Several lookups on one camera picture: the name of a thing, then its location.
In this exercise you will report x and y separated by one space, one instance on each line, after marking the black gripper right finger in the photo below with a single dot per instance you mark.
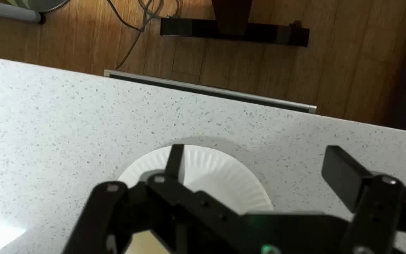
374 207

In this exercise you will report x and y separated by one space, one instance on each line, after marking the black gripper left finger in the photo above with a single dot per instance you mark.
106 207

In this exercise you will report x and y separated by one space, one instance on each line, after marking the white paper plate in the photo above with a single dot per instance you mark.
221 174

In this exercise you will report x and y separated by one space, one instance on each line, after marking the black floor stand base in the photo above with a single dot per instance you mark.
268 33

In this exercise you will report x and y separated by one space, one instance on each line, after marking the grey tube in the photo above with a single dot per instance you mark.
10 10

